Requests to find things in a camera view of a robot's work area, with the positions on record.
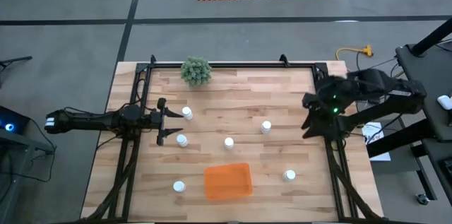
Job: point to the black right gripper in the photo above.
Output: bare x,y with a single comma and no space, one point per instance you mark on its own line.
330,95

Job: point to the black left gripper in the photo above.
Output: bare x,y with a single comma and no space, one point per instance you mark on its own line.
161,125

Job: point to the white pill bottle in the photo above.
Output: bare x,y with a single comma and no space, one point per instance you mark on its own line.
289,175
179,186
266,126
229,142
182,140
187,112

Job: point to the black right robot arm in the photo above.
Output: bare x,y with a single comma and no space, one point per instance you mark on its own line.
383,111

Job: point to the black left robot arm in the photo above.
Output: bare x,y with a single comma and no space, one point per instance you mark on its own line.
88,121

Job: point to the orange translucent plastic basket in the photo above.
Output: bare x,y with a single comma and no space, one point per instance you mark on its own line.
227,181

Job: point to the green artificial potted plant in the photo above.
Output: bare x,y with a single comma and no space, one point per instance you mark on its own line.
196,71

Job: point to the white paper sheet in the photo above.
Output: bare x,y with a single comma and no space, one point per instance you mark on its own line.
372,134

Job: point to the black side desk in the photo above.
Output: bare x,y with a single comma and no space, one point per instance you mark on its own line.
429,75

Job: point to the black caster wheel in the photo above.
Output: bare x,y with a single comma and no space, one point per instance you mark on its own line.
422,199

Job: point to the small white case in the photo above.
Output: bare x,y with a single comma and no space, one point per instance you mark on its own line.
445,102

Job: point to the black pole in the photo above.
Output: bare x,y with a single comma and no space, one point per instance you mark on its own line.
432,38

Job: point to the computer with blue light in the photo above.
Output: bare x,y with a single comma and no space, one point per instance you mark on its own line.
10,125

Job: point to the black tripod leg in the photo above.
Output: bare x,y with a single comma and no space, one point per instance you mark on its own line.
16,60

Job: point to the black curved frame foot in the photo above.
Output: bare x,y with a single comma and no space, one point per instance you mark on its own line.
152,59
283,59

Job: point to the black metal table frame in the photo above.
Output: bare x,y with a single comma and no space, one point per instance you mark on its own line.
229,65

